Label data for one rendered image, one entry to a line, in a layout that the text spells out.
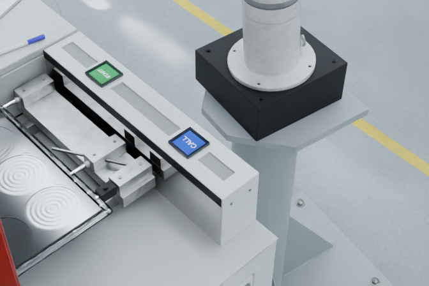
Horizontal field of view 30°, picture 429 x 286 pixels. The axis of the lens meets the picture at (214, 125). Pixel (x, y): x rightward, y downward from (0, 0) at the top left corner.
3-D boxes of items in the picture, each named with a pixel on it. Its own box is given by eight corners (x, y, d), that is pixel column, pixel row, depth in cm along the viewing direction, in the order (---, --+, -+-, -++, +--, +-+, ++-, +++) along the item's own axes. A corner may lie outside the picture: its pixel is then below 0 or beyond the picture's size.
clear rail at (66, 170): (108, 217, 147) (108, 212, 146) (-3, 110, 166) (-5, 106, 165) (114, 213, 148) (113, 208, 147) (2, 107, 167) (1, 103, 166)
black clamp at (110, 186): (102, 203, 150) (101, 195, 148) (95, 196, 151) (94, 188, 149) (117, 193, 152) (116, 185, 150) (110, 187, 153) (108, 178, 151)
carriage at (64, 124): (124, 208, 154) (122, 198, 151) (18, 109, 172) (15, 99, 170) (156, 186, 157) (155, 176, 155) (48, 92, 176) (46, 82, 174)
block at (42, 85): (24, 107, 168) (22, 97, 166) (15, 99, 170) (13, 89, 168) (55, 90, 172) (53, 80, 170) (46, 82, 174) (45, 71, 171)
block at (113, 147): (94, 172, 156) (93, 162, 154) (84, 163, 158) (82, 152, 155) (126, 152, 160) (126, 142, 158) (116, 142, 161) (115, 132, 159)
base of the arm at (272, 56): (290, 24, 182) (291, -45, 169) (332, 74, 169) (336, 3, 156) (213, 50, 177) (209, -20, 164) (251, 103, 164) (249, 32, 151)
